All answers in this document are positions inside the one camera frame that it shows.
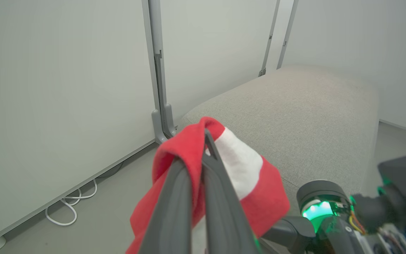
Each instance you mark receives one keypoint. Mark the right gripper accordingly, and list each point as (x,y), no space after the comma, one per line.
(330,229)

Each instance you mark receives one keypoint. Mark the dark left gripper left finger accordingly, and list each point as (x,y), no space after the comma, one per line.
(174,211)

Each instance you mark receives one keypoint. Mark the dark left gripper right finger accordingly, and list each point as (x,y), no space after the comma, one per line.
(220,211)

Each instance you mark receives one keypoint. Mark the red and white garment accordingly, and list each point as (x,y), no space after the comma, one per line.
(189,141)

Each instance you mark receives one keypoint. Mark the grey partition foot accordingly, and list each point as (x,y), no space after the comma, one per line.
(170,120)
(158,127)

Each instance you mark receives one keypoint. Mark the grey fabric sofa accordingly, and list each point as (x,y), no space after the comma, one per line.
(294,116)

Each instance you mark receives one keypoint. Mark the white partition panel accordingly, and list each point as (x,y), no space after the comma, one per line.
(217,46)
(65,88)

